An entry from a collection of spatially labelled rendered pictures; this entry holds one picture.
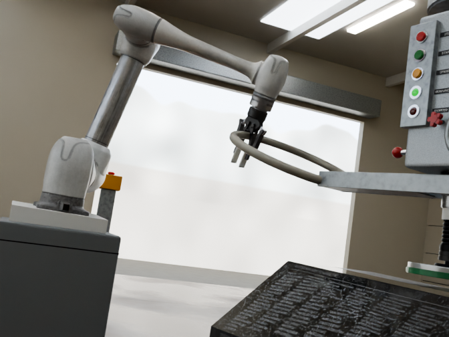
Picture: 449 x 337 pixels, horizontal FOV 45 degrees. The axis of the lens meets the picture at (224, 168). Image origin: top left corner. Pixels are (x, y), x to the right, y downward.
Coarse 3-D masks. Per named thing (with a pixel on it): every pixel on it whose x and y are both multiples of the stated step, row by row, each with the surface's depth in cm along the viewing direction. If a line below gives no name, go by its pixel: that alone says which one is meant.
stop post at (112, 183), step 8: (112, 176) 294; (104, 184) 292; (112, 184) 294; (120, 184) 295; (104, 192) 294; (112, 192) 295; (104, 200) 294; (112, 200) 295; (104, 208) 294; (112, 208) 295; (104, 216) 293
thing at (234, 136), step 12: (240, 132) 202; (240, 144) 181; (276, 144) 216; (288, 144) 217; (252, 156) 178; (264, 156) 174; (300, 156) 217; (312, 156) 215; (288, 168) 172; (300, 168) 173; (336, 168) 207; (312, 180) 172
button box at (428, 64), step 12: (420, 24) 145; (432, 24) 142; (432, 36) 141; (408, 48) 147; (420, 48) 143; (432, 48) 140; (408, 60) 146; (432, 60) 140; (408, 72) 145; (432, 72) 140; (408, 84) 144; (420, 84) 141; (432, 84) 140; (408, 96) 144; (420, 96) 141; (432, 96) 140; (408, 108) 143; (420, 108) 140; (408, 120) 142; (420, 120) 139
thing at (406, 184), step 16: (336, 176) 168; (352, 176) 163; (368, 176) 158; (384, 176) 153; (400, 176) 149; (416, 176) 145; (432, 176) 141; (448, 176) 137; (352, 192) 176; (368, 192) 168; (384, 192) 160; (400, 192) 153; (416, 192) 144; (432, 192) 140; (448, 192) 136
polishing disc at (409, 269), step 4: (436, 264) 138; (440, 264) 137; (444, 264) 136; (408, 268) 138; (412, 268) 136; (416, 268) 135; (408, 272) 138; (412, 272) 136; (416, 272) 134; (420, 272) 133; (424, 272) 132; (428, 272) 131; (432, 272) 131; (436, 272) 130; (440, 272) 130; (432, 276) 131; (436, 276) 130; (440, 276) 129; (444, 276) 129; (448, 276) 128
